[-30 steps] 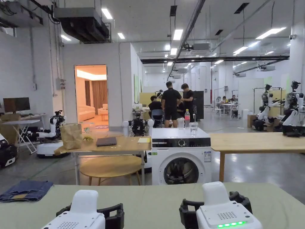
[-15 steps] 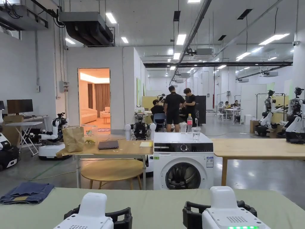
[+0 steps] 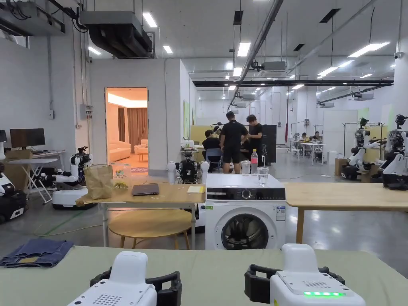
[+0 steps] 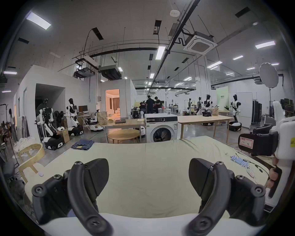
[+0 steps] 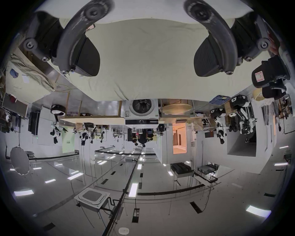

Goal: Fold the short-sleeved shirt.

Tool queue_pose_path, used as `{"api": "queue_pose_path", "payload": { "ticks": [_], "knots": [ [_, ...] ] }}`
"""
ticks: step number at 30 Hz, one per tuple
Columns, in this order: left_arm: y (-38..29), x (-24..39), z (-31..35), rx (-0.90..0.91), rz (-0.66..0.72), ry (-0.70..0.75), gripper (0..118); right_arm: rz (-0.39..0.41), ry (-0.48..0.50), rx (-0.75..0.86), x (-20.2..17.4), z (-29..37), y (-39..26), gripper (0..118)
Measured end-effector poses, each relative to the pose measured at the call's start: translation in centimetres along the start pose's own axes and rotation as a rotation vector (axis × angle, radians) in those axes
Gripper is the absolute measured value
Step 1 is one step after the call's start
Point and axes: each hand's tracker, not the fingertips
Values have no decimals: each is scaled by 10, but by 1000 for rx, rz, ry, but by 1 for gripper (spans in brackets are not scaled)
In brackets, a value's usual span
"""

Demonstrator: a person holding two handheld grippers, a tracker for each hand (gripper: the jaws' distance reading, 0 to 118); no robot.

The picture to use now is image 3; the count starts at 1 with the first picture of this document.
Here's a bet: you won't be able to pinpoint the black robot with white shoulders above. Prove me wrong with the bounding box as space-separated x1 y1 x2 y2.
167 149 209 185

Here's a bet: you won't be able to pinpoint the bed with pale green sheet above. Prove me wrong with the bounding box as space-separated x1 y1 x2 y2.
0 245 408 306

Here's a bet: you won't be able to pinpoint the desk with black monitor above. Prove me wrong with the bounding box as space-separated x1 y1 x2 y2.
6 128 67 160

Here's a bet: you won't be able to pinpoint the long bare wooden table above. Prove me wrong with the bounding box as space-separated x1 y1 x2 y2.
282 182 408 244

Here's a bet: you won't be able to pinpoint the white folding table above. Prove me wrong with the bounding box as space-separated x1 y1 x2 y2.
6 158 59 204

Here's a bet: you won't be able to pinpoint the white robot on wheeled base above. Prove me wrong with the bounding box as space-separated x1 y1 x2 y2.
52 146 96 210

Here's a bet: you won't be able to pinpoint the cream armchair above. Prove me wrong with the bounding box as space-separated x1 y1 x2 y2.
133 139 149 156

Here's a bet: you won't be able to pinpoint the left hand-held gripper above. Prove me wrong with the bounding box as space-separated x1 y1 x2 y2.
67 251 183 306

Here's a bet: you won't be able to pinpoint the folded blue jeans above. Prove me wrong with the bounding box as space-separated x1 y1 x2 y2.
0 239 75 268

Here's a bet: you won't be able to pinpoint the wooden table with paper bag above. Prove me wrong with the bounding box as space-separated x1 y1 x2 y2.
75 163 207 247

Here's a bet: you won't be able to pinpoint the group of people at table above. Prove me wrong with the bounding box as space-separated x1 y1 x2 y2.
291 130 326 165

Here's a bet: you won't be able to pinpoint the round wooden low table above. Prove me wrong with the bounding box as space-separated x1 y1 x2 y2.
108 208 192 250

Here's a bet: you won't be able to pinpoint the white washing machine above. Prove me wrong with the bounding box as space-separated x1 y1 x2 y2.
205 149 286 251

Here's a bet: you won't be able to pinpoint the white humanoid robot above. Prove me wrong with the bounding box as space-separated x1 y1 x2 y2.
340 118 381 180
381 114 408 191

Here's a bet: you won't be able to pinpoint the cream sofa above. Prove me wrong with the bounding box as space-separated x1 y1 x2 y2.
108 141 131 162

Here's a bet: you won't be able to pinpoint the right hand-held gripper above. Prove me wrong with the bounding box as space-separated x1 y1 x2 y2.
245 243 365 306

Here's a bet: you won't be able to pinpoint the white and black robot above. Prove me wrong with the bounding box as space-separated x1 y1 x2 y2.
0 130 27 224

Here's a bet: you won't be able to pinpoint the brown carton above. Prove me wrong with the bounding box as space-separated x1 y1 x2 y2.
334 157 349 177

